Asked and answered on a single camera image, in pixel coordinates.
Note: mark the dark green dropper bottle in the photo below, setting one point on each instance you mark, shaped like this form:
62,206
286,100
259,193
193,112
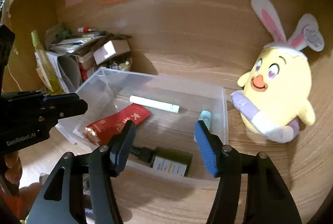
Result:
166,160

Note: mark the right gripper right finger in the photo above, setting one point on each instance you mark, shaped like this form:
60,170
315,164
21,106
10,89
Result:
268,197

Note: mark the person left hand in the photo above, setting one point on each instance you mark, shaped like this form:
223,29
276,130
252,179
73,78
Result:
14,171

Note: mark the red white marker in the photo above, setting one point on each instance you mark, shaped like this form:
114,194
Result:
86,29

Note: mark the long pale green tube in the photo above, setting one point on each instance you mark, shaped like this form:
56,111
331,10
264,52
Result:
172,108

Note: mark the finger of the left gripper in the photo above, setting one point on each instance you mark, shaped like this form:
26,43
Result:
67,106

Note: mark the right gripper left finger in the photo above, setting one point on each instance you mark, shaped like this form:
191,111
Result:
61,198

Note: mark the stack of books papers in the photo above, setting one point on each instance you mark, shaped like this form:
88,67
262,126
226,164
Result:
80,49

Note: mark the clear plastic storage bin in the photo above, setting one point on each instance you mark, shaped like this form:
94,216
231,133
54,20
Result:
107,92

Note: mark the glass bowl with trinkets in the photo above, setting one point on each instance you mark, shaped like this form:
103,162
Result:
121,63

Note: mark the small pink white box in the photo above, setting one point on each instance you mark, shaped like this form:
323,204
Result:
110,49

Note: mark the yellow-green spray bottle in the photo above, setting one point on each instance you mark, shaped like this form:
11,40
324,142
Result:
43,62

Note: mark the mint green small tube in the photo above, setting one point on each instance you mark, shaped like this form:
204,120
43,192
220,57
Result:
206,117

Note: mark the white paper box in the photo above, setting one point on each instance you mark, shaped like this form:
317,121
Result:
67,73

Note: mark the red tea packet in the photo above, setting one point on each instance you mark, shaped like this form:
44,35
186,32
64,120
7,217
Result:
100,132

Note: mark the yellow chick plush toy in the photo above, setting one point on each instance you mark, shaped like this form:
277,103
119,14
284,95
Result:
274,94

